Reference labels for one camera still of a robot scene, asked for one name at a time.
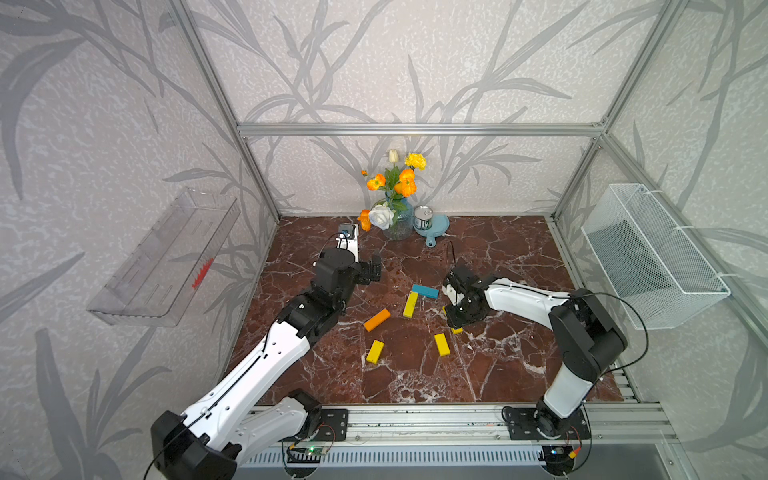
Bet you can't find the teal long block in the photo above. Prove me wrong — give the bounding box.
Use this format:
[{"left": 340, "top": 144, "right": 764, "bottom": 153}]
[{"left": 411, "top": 284, "right": 440, "bottom": 299}]

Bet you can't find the orange block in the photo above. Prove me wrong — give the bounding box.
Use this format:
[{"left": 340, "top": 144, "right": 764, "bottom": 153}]
[{"left": 363, "top": 309, "right": 391, "bottom": 332}]

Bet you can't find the yellow block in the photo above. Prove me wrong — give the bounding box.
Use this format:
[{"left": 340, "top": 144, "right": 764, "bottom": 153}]
[
  {"left": 442, "top": 307, "right": 463, "bottom": 334},
  {"left": 434, "top": 333, "right": 451, "bottom": 357},
  {"left": 366, "top": 340, "right": 384, "bottom": 364},
  {"left": 403, "top": 291, "right": 419, "bottom": 318}
]

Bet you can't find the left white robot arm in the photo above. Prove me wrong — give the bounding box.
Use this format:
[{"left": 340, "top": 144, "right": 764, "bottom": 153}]
[{"left": 149, "top": 247, "right": 382, "bottom": 479}]

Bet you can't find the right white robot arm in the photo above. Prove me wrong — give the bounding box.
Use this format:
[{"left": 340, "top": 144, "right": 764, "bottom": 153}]
[{"left": 442, "top": 265, "right": 628, "bottom": 439}]

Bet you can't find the flower bouquet in vase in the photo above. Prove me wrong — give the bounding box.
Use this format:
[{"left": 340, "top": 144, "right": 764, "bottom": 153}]
[{"left": 357, "top": 149, "right": 427, "bottom": 241}]

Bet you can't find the metal tin can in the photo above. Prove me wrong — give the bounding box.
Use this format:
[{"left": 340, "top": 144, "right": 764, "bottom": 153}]
[{"left": 413, "top": 205, "right": 434, "bottom": 230}]

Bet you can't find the light blue dish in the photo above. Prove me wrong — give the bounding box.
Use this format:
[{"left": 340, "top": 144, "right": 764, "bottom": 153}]
[{"left": 414, "top": 215, "right": 450, "bottom": 248}]

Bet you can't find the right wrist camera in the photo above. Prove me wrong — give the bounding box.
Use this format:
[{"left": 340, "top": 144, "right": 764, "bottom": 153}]
[{"left": 442, "top": 283, "right": 463, "bottom": 306}]

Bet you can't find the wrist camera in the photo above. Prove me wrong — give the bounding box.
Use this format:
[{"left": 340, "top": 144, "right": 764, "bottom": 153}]
[
  {"left": 335, "top": 223, "right": 359, "bottom": 261},
  {"left": 442, "top": 283, "right": 463, "bottom": 306}
]

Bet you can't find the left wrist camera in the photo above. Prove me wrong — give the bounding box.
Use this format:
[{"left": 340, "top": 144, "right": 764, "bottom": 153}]
[{"left": 335, "top": 223, "right": 359, "bottom": 261}]

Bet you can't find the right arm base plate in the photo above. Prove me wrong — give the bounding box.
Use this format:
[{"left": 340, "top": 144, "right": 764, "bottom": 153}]
[{"left": 501, "top": 402, "right": 592, "bottom": 441}]

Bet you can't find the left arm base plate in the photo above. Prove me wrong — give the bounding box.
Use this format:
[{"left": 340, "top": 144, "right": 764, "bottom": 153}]
[{"left": 311, "top": 407, "right": 350, "bottom": 442}]

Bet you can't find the aluminium front rail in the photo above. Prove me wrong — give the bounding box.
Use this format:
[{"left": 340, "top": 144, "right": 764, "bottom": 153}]
[{"left": 173, "top": 403, "right": 679, "bottom": 448}]

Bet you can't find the white wire wall basket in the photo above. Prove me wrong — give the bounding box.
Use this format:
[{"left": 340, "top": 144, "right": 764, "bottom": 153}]
[{"left": 582, "top": 183, "right": 731, "bottom": 330}]

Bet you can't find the clear plastic wall tray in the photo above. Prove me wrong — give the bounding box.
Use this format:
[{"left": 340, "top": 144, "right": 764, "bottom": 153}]
[{"left": 86, "top": 188, "right": 241, "bottom": 327}]

